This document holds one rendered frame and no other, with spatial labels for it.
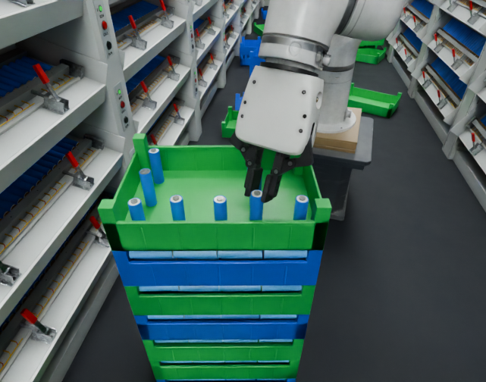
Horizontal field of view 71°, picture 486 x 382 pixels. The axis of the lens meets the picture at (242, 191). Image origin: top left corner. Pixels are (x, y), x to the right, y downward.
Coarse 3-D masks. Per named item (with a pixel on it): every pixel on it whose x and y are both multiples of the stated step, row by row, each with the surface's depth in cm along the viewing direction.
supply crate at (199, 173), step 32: (192, 160) 62; (224, 160) 63; (128, 192) 55; (160, 192) 59; (192, 192) 59; (224, 192) 59; (288, 192) 59; (128, 224) 45; (160, 224) 45; (192, 224) 45; (224, 224) 45; (256, 224) 45; (288, 224) 45; (320, 224) 46
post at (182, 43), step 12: (180, 0) 132; (192, 12) 142; (192, 24) 144; (180, 36) 140; (180, 48) 143; (192, 72) 150; (192, 84) 152; (192, 96) 155; (192, 120) 162; (192, 132) 166
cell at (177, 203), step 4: (172, 196) 48; (176, 196) 47; (180, 196) 48; (172, 200) 47; (176, 200) 47; (180, 200) 47; (172, 204) 47; (176, 204) 47; (180, 204) 47; (172, 208) 47; (176, 208) 47; (180, 208) 48; (172, 212) 48; (176, 212) 48; (180, 212) 48; (184, 212) 49; (172, 216) 49; (176, 216) 48; (180, 216) 48; (184, 216) 49; (176, 220) 49; (180, 220) 49; (184, 220) 49
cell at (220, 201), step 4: (216, 196) 48; (220, 196) 47; (224, 196) 48; (216, 200) 47; (220, 200) 47; (224, 200) 47; (216, 204) 47; (220, 204) 47; (224, 204) 47; (216, 208) 47; (220, 208) 47; (224, 208) 47; (216, 212) 48; (220, 212) 48; (224, 212) 48; (216, 216) 48; (220, 216) 48; (224, 216) 48; (216, 220) 49; (220, 220) 48; (224, 220) 49
